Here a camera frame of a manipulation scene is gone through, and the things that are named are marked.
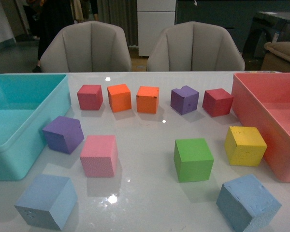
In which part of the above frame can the blue foam block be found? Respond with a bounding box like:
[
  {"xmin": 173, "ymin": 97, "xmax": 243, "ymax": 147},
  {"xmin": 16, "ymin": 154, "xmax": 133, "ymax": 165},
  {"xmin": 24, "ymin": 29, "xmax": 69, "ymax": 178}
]
[
  {"xmin": 216, "ymin": 174, "xmax": 282, "ymax": 232},
  {"xmin": 14, "ymin": 174, "xmax": 78, "ymax": 230}
]

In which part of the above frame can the orange foam block right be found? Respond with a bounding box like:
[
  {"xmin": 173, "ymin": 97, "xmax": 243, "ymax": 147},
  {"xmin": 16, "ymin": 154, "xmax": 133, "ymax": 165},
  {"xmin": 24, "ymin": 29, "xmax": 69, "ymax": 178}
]
[{"xmin": 136, "ymin": 86, "xmax": 160, "ymax": 114}]

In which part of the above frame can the orange foam block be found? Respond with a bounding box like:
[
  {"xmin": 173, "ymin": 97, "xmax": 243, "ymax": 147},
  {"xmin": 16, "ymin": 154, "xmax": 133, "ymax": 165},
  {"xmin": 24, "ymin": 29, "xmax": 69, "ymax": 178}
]
[
  {"xmin": 136, "ymin": 86, "xmax": 160, "ymax": 114},
  {"xmin": 107, "ymin": 84, "xmax": 132, "ymax": 113}
]

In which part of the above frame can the orange foam block left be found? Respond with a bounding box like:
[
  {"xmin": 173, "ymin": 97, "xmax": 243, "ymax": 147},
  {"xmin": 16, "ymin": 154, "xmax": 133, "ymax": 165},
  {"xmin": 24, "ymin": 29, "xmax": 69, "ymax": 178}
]
[{"xmin": 107, "ymin": 84, "xmax": 132, "ymax": 113}]

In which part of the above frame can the purple notched foam block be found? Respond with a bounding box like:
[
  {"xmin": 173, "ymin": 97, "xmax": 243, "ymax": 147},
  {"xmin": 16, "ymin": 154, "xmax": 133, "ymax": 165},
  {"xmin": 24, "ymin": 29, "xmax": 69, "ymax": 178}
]
[{"xmin": 170, "ymin": 86, "xmax": 199, "ymax": 115}]

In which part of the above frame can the red foam block left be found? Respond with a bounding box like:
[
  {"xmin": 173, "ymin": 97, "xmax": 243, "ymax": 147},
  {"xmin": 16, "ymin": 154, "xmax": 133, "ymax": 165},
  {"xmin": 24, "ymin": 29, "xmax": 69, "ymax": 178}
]
[{"xmin": 77, "ymin": 85, "xmax": 103, "ymax": 110}]

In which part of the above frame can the red foam block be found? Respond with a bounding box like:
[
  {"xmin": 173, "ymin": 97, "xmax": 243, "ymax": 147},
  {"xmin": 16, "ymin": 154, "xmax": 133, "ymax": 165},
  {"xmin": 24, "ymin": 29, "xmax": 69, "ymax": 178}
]
[
  {"xmin": 77, "ymin": 85, "xmax": 103, "ymax": 110},
  {"xmin": 202, "ymin": 88, "xmax": 234, "ymax": 117}
]

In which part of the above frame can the pink foam block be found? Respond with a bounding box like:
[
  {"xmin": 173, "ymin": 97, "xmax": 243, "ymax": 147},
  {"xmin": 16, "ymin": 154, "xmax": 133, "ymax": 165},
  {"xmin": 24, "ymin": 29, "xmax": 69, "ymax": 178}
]
[{"xmin": 80, "ymin": 135, "xmax": 118, "ymax": 177}]

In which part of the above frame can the green foam block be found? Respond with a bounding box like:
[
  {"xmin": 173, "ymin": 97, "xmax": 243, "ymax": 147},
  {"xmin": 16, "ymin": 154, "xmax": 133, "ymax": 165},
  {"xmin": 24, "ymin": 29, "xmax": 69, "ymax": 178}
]
[{"xmin": 174, "ymin": 138, "xmax": 214, "ymax": 183}]

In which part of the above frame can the red foam block right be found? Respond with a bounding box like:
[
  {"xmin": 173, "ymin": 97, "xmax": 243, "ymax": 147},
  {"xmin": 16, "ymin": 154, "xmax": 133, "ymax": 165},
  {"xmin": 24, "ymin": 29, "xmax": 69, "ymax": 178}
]
[{"xmin": 202, "ymin": 88, "xmax": 234, "ymax": 117}]

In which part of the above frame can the purple foam block left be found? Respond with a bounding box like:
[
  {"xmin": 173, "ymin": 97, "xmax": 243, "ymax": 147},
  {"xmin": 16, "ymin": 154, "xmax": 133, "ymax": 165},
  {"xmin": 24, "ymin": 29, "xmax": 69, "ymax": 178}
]
[{"xmin": 43, "ymin": 116, "xmax": 84, "ymax": 154}]

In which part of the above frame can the beige chair right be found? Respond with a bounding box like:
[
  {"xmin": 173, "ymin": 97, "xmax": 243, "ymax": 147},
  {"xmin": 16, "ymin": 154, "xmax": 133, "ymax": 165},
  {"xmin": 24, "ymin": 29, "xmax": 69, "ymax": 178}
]
[{"xmin": 147, "ymin": 21, "xmax": 245, "ymax": 72}]

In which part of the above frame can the beige chair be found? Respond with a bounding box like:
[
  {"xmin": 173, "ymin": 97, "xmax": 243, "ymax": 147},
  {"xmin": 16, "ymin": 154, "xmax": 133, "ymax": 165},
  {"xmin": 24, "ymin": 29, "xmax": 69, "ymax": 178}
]
[
  {"xmin": 147, "ymin": 21, "xmax": 245, "ymax": 72},
  {"xmin": 40, "ymin": 21, "xmax": 131, "ymax": 73}
]

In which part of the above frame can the beige chair left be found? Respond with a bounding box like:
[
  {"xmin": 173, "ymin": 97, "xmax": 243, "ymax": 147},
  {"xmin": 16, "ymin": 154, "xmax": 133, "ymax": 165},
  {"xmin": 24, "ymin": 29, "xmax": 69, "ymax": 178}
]
[{"xmin": 40, "ymin": 21, "xmax": 131, "ymax": 73}]

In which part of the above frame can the white cabinet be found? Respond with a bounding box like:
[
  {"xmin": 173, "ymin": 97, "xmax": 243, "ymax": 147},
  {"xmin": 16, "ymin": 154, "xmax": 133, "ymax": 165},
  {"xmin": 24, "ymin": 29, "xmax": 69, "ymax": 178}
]
[{"xmin": 137, "ymin": 0, "xmax": 176, "ymax": 57}]

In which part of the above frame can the yellow foam block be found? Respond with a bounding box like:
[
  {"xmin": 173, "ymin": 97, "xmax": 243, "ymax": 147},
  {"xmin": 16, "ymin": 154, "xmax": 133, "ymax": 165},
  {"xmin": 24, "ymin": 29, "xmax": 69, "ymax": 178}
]
[{"xmin": 224, "ymin": 126, "xmax": 267, "ymax": 167}]

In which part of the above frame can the teal plastic bin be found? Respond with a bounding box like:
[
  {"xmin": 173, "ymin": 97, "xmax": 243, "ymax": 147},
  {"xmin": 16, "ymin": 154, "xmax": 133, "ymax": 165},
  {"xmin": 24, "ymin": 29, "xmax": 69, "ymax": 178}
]
[{"xmin": 0, "ymin": 73, "xmax": 71, "ymax": 181}]

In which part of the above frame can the pink plastic bin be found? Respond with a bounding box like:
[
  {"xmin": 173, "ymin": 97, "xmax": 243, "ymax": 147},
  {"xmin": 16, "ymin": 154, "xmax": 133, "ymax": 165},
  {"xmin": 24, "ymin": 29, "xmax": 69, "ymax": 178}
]
[{"xmin": 232, "ymin": 72, "xmax": 290, "ymax": 182}]

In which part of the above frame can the person in dark clothes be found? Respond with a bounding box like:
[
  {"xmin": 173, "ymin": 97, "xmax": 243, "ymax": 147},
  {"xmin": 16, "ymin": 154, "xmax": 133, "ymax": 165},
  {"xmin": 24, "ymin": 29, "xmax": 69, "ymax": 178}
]
[{"xmin": 32, "ymin": 0, "xmax": 74, "ymax": 73}]

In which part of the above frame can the beige cushion seat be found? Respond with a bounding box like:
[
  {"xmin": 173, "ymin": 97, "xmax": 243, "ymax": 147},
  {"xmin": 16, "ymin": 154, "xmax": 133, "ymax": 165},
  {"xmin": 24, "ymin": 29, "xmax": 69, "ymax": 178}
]
[{"xmin": 261, "ymin": 42, "xmax": 290, "ymax": 73}]

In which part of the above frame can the dark appliance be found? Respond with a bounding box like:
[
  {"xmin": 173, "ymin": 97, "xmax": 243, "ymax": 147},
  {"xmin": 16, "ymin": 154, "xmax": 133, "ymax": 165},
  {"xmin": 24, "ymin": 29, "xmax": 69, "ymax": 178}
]
[{"xmin": 243, "ymin": 12, "xmax": 290, "ymax": 59}]

